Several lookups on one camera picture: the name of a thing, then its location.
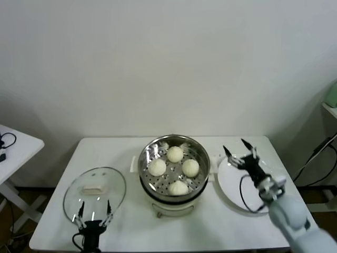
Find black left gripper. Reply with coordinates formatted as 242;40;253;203
72;200;115;250

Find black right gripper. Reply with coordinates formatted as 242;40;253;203
223;138;269;186

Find white steamed baozi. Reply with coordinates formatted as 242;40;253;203
148;159;167;177
167;146;184;163
167;180;190;196
181;159;200;177

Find stainless steel steamer basket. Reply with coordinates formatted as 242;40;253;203
138;134;211;197

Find glass pot lid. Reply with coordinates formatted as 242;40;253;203
62;166;127;225

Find white round plate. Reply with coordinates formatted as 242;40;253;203
217;154;285;217

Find white electric cooker pot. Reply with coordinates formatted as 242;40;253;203
130;155;220;219

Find white folding side table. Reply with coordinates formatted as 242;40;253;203
0;124;45;232

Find white shelf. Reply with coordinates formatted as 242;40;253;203
321;102;337;119

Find pale green appliance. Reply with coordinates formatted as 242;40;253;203
322;81;337;109

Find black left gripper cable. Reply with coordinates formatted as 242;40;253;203
72;232;85;250

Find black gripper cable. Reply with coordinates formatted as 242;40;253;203
239;175;268;213
72;232;85;250

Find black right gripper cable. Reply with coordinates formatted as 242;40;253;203
239;175;268;213

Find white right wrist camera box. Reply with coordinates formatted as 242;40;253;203
257;176;287;202

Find looped black cable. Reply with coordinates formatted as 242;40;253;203
0;132;17;150

